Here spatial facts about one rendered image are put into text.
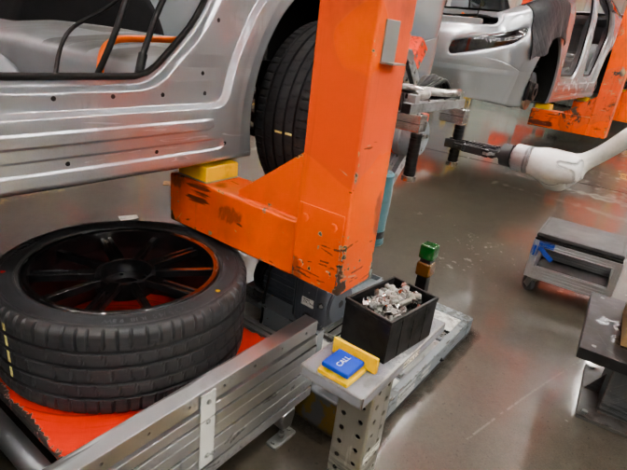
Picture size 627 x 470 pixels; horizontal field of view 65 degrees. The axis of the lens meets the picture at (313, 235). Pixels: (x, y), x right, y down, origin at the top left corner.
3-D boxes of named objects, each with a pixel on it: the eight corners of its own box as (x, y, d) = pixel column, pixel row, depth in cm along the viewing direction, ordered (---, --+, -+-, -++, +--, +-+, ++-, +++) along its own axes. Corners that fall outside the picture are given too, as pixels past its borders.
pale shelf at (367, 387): (390, 307, 146) (392, 298, 145) (443, 331, 137) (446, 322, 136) (299, 374, 113) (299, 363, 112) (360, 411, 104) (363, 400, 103)
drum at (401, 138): (374, 143, 185) (381, 104, 180) (426, 157, 174) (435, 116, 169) (354, 147, 175) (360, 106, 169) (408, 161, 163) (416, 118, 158)
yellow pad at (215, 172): (210, 167, 168) (210, 152, 166) (239, 177, 161) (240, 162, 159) (176, 172, 157) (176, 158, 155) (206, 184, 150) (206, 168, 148)
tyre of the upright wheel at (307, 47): (296, -21, 162) (226, 170, 164) (356, -17, 149) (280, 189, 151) (377, 69, 218) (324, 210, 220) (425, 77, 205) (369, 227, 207)
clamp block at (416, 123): (398, 126, 154) (401, 108, 152) (425, 131, 149) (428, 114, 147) (391, 127, 150) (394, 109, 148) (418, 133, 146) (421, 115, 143)
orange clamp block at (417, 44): (399, 67, 184) (410, 47, 185) (418, 70, 180) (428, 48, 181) (394, 55, 178) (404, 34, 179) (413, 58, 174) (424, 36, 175)
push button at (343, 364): (338, 355, 115) (340, 347, 115) (363, 369, 112) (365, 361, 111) (320, 368, 110) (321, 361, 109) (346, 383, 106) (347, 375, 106)
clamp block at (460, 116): (443, 118, 180) (446, 103, 178) (467, 123, 175) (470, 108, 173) (438, 119, 176) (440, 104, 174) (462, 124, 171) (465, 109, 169)
